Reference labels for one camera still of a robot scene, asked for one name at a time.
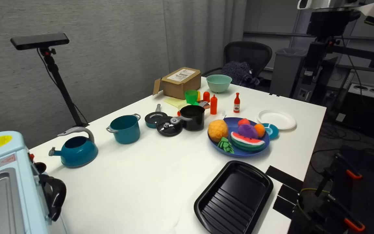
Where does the black oven mitt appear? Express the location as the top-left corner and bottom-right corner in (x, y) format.
(33, 161), (68, 222)

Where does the white paper plate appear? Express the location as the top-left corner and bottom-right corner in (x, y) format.
(258, 109), (299, 132)

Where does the watermelon slice plush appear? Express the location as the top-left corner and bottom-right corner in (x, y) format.
(230, 130), (268, 153)

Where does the grey curtain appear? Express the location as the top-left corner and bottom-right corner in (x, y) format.
(163, 0), (247, 75)

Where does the small orange fruit plush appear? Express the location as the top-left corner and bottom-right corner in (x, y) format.
(254, 123), (267, 139)

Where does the blue round plate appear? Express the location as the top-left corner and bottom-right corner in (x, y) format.
(207, 115), (272, 158)

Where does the black pot lid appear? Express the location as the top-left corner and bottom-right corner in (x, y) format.
(158, 117), (185, 137)

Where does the orange squeeze bottle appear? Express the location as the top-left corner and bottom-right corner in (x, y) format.
(210, 94), (220, 115)

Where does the black tape strip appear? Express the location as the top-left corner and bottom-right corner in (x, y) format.
(278, 183), (303, 205)
(265, 165), (306, 191)
(272, 195), (299, 217)

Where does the teal toy kettle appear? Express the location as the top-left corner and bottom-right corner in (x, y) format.
(49, 126), (101, 169)

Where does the small red sauce bottle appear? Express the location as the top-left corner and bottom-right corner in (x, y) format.
(233, 91), (242, 114)

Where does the green plastic cup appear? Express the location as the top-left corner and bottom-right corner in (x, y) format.
(184, 88), (201, 106)

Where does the light blue toy oven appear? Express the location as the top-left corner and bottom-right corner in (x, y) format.
(0, 130), (52, 234)

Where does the teal toy pot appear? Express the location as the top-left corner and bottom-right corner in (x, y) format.
(106, 113), (143, 145)

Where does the small teal disc plate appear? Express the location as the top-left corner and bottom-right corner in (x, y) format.
(263, 122), (281, 140)

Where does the black office chair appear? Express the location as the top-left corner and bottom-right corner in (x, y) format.
(223, 40), (275, 88)

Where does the black robot stand column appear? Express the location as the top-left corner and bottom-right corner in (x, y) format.
(293, 24), (341, 102)

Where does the grey cabinet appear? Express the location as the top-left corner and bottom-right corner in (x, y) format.
(269, 46), (310, 97)

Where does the purple eggplant plush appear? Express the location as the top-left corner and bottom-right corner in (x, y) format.
(238, 122), (259, 140)

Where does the dark blue jacket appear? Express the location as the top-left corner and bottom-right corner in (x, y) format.
(221, 61), (260, 87)

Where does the black rectangular tray plate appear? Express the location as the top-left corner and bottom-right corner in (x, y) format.
(194, 159), (275, 234)

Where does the black clamp orange tip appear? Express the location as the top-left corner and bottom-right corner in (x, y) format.
(325, 196), (368, 234)
(316, 153), (365, 200)

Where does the brown cardboard box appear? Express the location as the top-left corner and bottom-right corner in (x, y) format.
(152, 66), (203, 100)

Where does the mint green bowl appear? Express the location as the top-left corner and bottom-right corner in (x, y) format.
(206, 72), (234, 93)

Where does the small black frying pan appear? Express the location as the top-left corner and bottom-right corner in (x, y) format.
(145, 102), (171, 130)

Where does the black bar camera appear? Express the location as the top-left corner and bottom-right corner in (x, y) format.
(10, 32), (71, 50)

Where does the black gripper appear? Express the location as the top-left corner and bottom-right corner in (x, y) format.
(325, 9), (363, 41)

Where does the black tripod stand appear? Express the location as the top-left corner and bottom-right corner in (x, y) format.
(37, 45), (90, 128)

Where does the orange pineapple plush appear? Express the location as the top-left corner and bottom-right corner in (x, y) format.
(207, 119), (237, 154)

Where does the black pot grey handle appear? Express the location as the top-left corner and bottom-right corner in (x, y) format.
(177, 104), (207, 132)

